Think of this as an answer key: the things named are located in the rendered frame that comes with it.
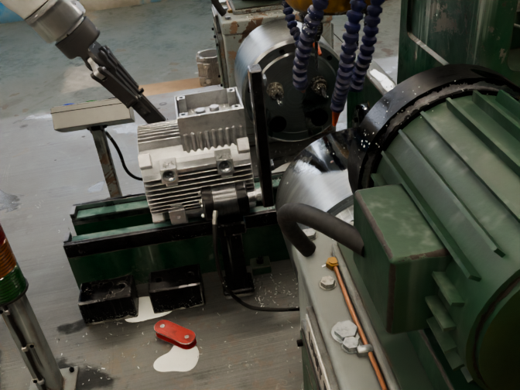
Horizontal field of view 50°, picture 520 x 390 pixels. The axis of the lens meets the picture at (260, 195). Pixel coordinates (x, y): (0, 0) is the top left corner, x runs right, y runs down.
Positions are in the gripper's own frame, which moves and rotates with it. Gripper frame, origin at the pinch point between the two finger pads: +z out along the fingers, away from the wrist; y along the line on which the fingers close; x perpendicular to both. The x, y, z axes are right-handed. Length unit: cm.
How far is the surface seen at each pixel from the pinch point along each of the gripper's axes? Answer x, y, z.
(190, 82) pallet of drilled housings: 44, 256, 86
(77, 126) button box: 18.7, 14.6, -2.2
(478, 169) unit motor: -36, -71, -6
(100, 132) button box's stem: 17.0, 16.8, 2.6
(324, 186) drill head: -23.2, -38.9, 10.2
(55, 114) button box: 21.0, 16.2, -6.8
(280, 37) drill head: -28.2, 18.7, 11.0
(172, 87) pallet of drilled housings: 55, 252, 80
